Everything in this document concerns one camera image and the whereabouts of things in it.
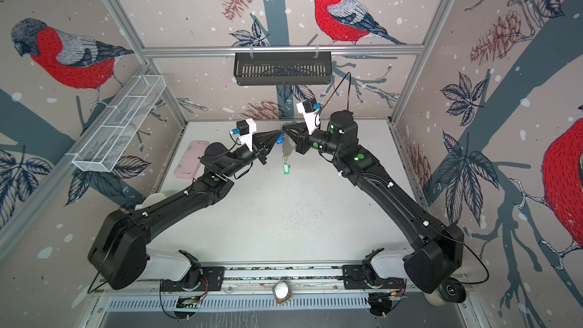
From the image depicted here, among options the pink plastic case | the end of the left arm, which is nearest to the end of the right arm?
the end of the left arm

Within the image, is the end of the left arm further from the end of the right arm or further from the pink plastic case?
the pink plastic case

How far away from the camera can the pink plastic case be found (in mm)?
1006
